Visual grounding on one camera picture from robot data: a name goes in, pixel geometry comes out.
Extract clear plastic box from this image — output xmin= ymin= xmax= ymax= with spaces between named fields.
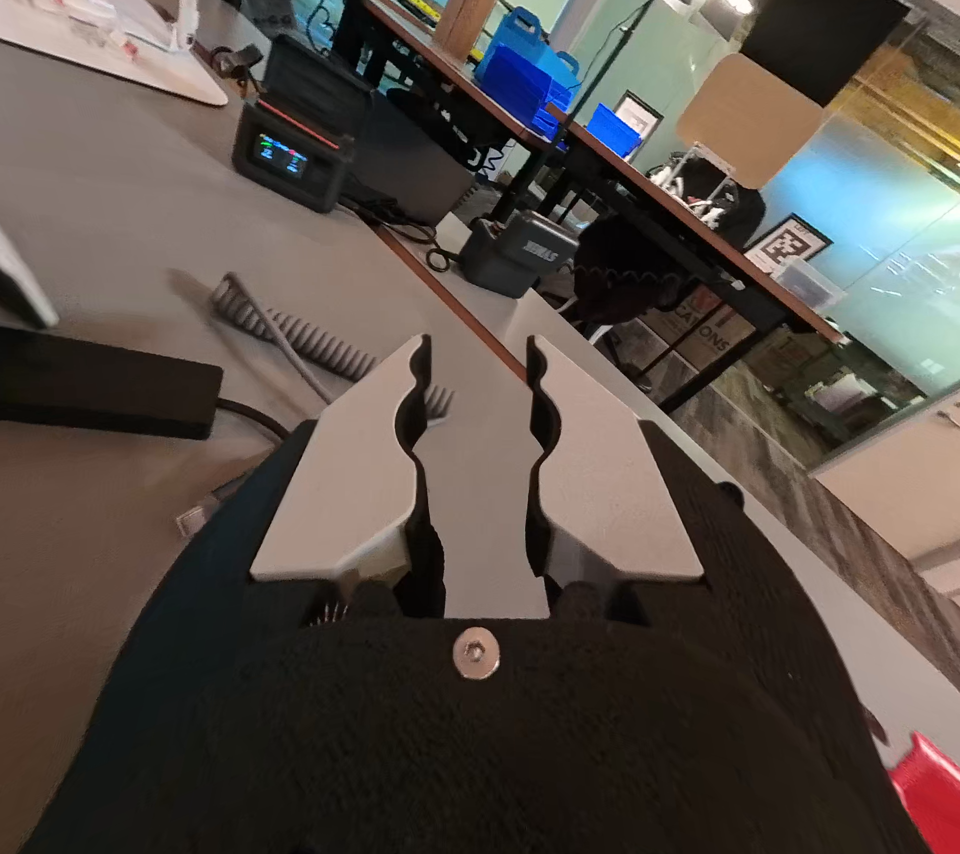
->
xmin=770 ymin=257 xmax=838 ymax=313

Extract long wooden table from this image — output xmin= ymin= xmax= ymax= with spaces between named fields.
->
xmin=266 ymin=0 xmax=846 ymax=413

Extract framed black and white tag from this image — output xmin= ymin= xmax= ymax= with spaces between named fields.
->
xmin=743 ymin=213 xmax=834 ymax=280

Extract grey usb cable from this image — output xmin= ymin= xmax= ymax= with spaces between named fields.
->
xmin=169 ymin=269 xmax=457 ymax=538

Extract small blue plastic bin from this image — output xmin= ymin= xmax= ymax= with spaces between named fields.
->
xmin=584 ymin=103 xmax=643 ymax=160

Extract beige rounded board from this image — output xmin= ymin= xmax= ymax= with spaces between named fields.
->
xmin=674 ymin=52 xmax=826 ymax=193

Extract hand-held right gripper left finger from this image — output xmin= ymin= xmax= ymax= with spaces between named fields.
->
xmin=249 ymin=334 xmax=434 ymax=585

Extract white flat board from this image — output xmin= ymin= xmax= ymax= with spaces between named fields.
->
xmin=0 ymin=0 xmax=230 ymax=107

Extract black wall panel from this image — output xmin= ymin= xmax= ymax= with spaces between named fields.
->
xmin=739 ymin=0 xmax=913 ymax=110

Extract black device with small screen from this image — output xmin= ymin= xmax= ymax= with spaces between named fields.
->
xmin=231 ymin=34 xmax=375 ymax=216

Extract dark grey box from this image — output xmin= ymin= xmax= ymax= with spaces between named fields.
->
xmin=349 ymin=91 xmax=479 ymax=228

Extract cardboard boxes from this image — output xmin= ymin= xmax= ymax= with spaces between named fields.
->
xmin=630 ymin=285 xmax=758 ymax=383

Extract large blue plastic bin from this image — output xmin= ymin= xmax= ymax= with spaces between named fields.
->
xmin=473 ymin=7 xmax=582 ymax=141

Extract dark grey charger block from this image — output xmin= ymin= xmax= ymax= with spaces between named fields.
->
xmin=458 ymin=209 xmax=580 ymax=300

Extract small framed picture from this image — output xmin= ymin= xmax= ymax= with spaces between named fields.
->
xmin=612 ymin=90 xmax=665 ymax=145

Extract black backpack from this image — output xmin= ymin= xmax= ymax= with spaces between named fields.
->
xmin=643 ymin=155 xmax=768 ymax=254

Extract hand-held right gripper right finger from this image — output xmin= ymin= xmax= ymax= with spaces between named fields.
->
xmin=527 ymin=335 xmax=706 ymax=585

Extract red plastic object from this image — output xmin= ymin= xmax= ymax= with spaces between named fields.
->
xmin=886 ymin=733 xmax=960 ymax=854

